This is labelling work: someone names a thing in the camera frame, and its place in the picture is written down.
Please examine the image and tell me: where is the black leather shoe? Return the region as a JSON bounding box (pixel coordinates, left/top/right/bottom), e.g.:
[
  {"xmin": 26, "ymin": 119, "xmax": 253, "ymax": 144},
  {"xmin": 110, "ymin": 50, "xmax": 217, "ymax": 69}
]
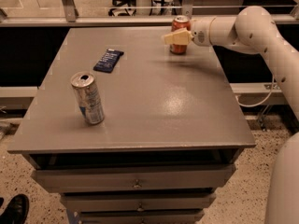
[{"xmin": 0, "ymin": 194, "xmax": 29, "ymax": 224}]

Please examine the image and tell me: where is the grey drawer cabinet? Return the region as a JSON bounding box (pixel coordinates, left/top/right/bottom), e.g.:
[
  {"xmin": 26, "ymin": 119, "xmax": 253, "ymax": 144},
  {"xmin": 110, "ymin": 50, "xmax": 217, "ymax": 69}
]
[{"xmin": 8, "ymin": 27, "xmax": 255, "ymax": 224}]

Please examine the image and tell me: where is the dark blue snack packet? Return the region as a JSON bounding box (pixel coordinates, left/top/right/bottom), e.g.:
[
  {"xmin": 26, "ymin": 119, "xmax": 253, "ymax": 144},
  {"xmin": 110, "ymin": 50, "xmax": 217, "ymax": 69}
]
[{"xmin": 93, "ymin": 49, "xmax": 124, "ymax": 73}]

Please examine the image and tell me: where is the black office chair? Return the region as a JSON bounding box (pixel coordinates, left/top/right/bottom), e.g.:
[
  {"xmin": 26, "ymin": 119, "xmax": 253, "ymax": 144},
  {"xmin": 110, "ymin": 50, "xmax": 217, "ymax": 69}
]
[{"xmin": 108, "ymin": 0, "xmax": 136, "ymax": 17}]

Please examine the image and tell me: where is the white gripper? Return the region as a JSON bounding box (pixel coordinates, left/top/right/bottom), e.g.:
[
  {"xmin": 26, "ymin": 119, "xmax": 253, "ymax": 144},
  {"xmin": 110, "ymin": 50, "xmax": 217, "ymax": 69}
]
[{"xmin": 164, "ymin": 17, "xmax": 215, "ymax": 47}]

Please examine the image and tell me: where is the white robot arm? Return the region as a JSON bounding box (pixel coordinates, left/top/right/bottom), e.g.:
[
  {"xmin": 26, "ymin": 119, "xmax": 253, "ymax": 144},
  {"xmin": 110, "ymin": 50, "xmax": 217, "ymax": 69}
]
[{"xmin": 163, "ymin": 6, "xmax": 299, "ymax": 224}]

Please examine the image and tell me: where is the white cable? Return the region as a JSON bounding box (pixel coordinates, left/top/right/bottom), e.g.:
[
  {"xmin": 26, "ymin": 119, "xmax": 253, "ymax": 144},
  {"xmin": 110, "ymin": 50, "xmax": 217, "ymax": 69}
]
[{"xmin": 235, "ymin": 75, "xmax": 277, "ymax": 108}]

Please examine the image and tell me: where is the orange coke can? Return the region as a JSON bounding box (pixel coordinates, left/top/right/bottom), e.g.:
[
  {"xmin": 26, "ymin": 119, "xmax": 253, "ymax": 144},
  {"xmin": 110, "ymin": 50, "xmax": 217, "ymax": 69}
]
[{"xmin": 170, "ymin": 15, "xmax": 191, "ymax": 54}]

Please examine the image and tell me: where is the silver blue energy drink can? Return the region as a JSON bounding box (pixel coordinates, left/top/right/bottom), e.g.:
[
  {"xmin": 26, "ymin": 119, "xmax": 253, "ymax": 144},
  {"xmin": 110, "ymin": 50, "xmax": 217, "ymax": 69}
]
[{"xmin": 70, "ymin": 72, "xmax": 105, "ymax": 125}]

